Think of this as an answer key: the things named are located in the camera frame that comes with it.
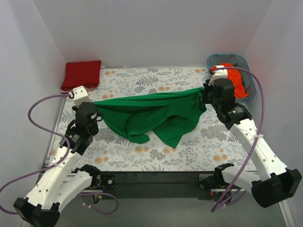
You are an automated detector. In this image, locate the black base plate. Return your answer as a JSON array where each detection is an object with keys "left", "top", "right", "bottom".
[{"left": 94, "top": 171, "right": 240, "bottom": 201}]

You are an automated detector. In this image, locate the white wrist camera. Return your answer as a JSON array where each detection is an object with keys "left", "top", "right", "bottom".
[
  {"left": 69, "top": 86, "right": 92, "bottom": 107},
  {"left": 209, "top": 65, "right": 228, "bottom": 85}
]

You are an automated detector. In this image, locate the floral table mat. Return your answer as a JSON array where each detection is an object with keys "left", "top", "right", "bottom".
[{"left": 46, "top": 67, "right": 258, "bottom": 172}]

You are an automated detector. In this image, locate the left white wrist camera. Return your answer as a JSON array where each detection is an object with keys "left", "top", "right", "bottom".
[{"left": 69, "top": 86, "right": 92, "bottom": 107}]

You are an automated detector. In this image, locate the folded red t-shirt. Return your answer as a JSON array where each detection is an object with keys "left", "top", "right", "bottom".
[{"left": 61, "top": 61, "right": 101, "bottom": 90}]

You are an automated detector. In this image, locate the green t-shirt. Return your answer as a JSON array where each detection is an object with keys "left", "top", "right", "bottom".
[{"left": 94, "top": 87, "right": 207, "bottom": 148}]

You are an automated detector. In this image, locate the blue plastic bin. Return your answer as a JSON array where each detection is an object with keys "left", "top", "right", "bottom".
[{"left": 206, "top": 54, "right": 256, "bottom": 103}]

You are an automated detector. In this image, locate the orange t-shirt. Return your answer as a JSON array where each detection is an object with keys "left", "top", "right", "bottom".
[{"left": 227, "top": 69, "right": 249, "bottom": 98}]

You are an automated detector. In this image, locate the folded pink cloth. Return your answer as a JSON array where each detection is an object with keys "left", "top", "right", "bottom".
[{"left": 60, "top": 87, "right": 95, "bottom": 94}]

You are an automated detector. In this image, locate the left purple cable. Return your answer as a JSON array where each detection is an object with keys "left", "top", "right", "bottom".
[{"left": 0, "top": 93, "right": 119, "bottom": 215}]

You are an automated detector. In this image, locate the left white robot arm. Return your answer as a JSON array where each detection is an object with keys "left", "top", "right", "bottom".
[{"left": 13, "top": 102, "right": 101, "bottom": 227}]

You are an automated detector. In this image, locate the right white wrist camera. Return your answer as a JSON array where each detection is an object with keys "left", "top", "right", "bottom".
[{"left": 209, "top": 65, "right": 228, "bottom": 85}]

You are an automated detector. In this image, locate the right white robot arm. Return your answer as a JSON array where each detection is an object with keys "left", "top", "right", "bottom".
[{"left": 203, "top": 78, "right": 302, "bottom": 208}]

